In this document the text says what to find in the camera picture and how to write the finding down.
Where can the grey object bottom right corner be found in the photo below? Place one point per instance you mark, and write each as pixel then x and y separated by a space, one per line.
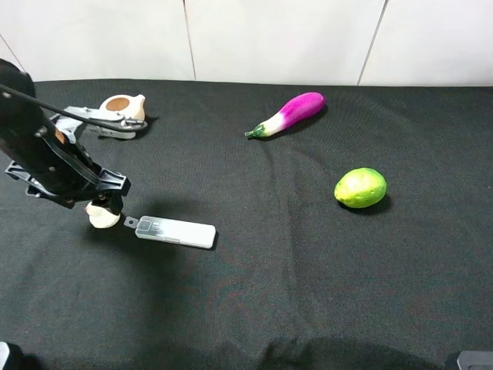
pixel 475 360

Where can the cream ceramic teapot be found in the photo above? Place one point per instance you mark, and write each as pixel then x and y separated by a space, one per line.
pixel 131 107

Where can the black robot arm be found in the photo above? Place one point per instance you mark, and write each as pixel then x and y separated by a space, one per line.
pixel 18 98

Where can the grey object corner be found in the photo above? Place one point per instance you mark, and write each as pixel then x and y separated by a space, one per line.
pixel 475 360
pixel 4 355

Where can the small white teapot lid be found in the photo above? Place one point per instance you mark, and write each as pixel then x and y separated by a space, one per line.
pixel 100 217

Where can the grey object bottom left corner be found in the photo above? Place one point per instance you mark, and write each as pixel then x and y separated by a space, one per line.
pixel 4 355

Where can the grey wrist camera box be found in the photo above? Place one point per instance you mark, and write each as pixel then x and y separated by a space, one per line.
pixel 73 121

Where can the dark green table cloth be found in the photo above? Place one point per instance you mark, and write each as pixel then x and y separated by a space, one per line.
pixel 295 280

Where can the purple toy eggplant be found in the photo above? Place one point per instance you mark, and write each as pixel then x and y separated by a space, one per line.
pixel 295 110

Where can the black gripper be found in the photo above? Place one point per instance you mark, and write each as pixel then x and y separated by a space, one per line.
pixel 57 170

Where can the green lime fruit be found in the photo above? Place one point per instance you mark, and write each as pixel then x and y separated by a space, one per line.
pixel 360 188

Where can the white rectangular plastic case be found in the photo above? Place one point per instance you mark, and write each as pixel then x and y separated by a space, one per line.
pixel 173 231

